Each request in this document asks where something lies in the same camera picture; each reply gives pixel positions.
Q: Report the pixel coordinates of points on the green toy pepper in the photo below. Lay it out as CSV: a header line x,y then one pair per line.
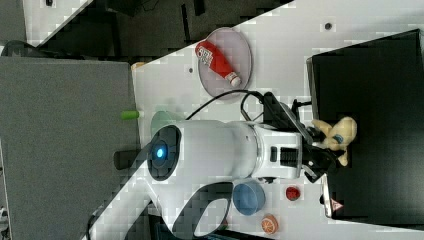
x,y
130,115

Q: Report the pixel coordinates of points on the silver black toaster oven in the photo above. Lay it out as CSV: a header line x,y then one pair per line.
x,y
380,84

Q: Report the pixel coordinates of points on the grey foam panel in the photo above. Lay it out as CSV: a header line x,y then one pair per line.
x,y
60,127

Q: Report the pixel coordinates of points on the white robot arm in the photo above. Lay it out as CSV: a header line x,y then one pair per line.
x,y
188,168

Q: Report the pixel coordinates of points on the red plush ketchup bottle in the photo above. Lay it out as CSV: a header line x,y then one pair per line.
x,y
214,59

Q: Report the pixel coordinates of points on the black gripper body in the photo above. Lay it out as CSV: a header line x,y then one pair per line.
x,y
287,145

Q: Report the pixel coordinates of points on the blue cup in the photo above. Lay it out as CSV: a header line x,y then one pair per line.
x,y
248,197

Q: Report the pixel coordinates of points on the green oval colander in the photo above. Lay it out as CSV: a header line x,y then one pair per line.
x,y
164,118

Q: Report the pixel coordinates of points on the yellow plush peeled banana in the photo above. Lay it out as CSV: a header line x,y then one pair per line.
x,y
339,136

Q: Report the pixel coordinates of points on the red toy strawberry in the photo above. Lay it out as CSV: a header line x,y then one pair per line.
x,y
292,193

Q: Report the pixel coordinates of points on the orange slice toy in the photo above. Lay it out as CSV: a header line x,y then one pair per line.
x,y
269,224

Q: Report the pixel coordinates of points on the grey round plate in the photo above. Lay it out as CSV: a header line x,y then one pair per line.
x,y
235,48

